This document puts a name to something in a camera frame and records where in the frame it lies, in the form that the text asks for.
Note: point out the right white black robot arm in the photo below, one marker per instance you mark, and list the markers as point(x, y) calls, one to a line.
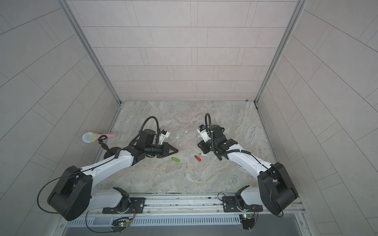
point(275, 191)

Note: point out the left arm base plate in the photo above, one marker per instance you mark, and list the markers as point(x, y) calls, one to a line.
point(135, 204)

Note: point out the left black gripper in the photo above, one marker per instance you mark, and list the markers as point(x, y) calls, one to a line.
point(165, 154)

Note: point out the white ventilation grille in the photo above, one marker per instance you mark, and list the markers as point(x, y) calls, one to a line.
point(160, 220)

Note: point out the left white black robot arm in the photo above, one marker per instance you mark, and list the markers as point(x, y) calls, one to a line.
point(73, 193)

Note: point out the pink yellow toy microphone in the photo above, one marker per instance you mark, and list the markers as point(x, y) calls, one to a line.
point(90, 137)

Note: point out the red usb drive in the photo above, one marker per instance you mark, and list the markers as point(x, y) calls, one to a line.
point(197, 158)

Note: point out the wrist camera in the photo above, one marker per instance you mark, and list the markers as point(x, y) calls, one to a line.
point(162, 136)
point(203, 133)

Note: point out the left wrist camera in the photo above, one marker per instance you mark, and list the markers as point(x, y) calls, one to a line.
point(162, 136)

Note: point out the circuit board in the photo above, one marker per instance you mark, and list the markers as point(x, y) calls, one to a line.
point(118, 225)
point(248, 221)

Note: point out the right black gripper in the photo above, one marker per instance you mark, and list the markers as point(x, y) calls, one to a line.
point(203, 148)

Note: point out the aluminium rail frame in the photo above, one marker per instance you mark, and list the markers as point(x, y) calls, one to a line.
point(171, 204)

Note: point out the green usb drive lower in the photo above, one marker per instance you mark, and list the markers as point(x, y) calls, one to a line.
point(175, 159)

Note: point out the right circuit board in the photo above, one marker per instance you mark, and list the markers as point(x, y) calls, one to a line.
point(248, 221)

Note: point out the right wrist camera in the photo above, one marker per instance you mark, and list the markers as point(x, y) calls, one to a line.
point(203, 133)

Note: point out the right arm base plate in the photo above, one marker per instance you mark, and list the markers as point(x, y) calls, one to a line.
point(230, 205)

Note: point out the left circuit board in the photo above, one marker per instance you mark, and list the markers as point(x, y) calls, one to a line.
point(118, 225)

